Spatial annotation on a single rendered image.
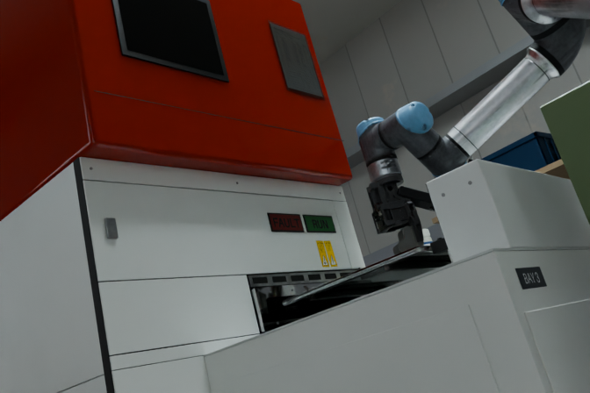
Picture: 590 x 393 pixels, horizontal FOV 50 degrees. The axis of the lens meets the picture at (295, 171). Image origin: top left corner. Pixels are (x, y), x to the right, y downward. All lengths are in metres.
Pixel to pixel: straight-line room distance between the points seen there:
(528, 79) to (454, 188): 0.57
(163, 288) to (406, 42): 4.01
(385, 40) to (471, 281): 4.35
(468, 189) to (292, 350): 0.40
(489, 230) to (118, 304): 0.65
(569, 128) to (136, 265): 0.79
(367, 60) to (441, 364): 4.45
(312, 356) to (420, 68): 3.99
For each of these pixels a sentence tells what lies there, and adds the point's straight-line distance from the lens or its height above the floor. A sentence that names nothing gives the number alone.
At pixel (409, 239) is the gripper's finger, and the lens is 1.46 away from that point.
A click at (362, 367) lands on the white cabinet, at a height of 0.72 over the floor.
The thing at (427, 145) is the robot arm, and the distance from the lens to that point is 1.47.
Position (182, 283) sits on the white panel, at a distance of 1.29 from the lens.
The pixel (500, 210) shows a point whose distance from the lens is 0.97.
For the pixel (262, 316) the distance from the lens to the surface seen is 1.39.
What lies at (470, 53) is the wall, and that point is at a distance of 4.69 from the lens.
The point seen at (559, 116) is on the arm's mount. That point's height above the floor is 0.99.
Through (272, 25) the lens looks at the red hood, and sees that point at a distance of 1.83.
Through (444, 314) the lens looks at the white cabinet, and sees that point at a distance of 0.93.
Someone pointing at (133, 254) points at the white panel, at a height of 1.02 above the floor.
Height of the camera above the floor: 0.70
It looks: 19 degrees up
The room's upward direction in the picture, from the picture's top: 15 degrees counter-clockwise
